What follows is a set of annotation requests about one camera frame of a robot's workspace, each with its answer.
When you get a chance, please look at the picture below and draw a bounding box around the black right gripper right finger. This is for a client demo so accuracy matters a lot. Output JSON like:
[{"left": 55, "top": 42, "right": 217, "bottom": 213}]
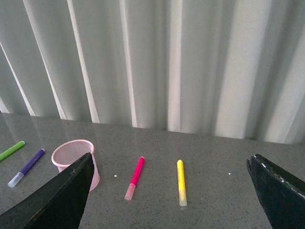
[{"left": 246, "top": 154, "right": 305, "bottom": 229}]

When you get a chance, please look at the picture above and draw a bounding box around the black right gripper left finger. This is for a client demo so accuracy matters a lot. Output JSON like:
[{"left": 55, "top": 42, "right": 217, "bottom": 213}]
[{"left": 0, "top": 153, "right": 93, "bottom": 229}]

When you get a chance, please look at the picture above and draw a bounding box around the pink marker pen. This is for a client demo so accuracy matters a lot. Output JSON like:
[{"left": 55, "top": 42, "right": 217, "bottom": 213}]
[{"left": 124, "top": 156, "right": 145, "bottom": 200}]

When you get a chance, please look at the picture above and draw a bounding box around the purple marker pen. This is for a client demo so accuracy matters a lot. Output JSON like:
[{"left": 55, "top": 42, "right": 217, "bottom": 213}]
[{"left": 8, "top": 149, "right": 45, "bottom": 187}]

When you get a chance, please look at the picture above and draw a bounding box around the pink mesh pen cup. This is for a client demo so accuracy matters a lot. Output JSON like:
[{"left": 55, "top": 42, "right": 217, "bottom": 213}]
[{"left": 51, "top": 139, "right": 100, "bottom": 192}]

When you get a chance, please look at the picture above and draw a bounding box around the white pleated curtain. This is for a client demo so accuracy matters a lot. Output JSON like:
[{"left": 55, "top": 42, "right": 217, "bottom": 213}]
[{"left": 0, "top": 0, "right": 305, "bottom": 144}]

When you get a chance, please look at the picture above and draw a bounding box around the green marker pen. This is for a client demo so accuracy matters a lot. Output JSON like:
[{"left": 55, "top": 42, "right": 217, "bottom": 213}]
[{"left": 0, "top": 141, "right": 25, "bottom": 161}]

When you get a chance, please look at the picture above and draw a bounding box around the yellow marker pen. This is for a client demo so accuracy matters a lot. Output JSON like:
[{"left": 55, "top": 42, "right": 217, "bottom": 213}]
[{"left": 177, "top": 160, "right": 187, "bottom": 207}]

